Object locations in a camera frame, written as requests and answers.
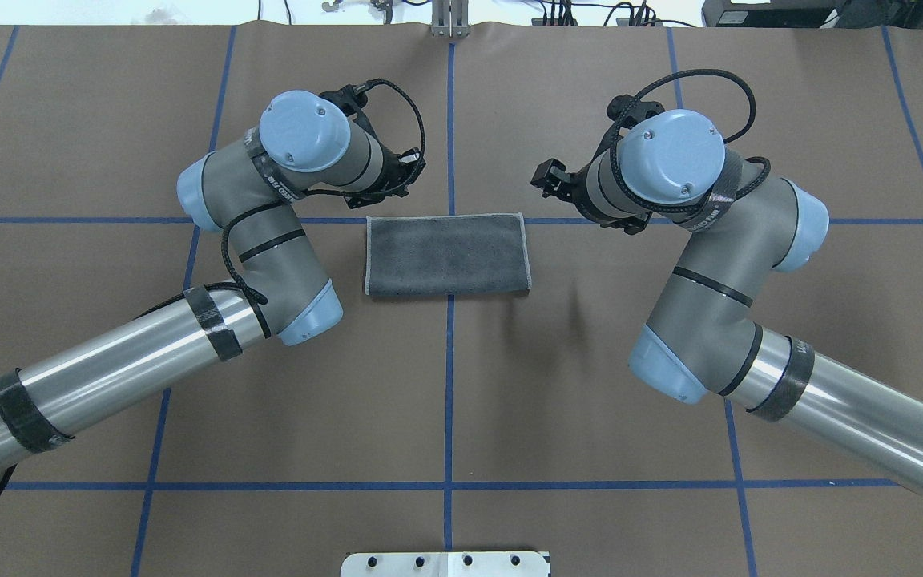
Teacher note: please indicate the black box device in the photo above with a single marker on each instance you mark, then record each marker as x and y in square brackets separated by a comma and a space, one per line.
[767, 14]

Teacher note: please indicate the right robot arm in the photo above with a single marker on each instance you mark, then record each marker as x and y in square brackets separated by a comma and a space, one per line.
[743, 226]

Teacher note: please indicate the pink and grey towel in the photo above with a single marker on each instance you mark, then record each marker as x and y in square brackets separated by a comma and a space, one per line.
[424, 256]

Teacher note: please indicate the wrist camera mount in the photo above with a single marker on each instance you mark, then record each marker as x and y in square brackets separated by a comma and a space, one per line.
[626, 112]
[351, 100]

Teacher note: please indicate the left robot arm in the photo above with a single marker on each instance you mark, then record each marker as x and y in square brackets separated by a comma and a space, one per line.
[303, 145]

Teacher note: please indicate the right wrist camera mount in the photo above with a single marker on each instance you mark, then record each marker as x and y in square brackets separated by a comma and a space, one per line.
[626, 112]

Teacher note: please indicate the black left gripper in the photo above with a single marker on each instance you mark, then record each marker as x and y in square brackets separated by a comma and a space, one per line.
[400, 171]

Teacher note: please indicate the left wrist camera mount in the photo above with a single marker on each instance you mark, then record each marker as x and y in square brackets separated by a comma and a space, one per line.
[351, 100]

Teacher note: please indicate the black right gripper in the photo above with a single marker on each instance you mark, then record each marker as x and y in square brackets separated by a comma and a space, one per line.
[567, 184]

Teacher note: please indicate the aluminium frame post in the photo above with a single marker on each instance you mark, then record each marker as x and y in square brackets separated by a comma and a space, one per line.
[450, 19]

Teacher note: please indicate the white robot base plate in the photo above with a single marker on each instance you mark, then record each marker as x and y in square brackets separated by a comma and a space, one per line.
[448, 563]

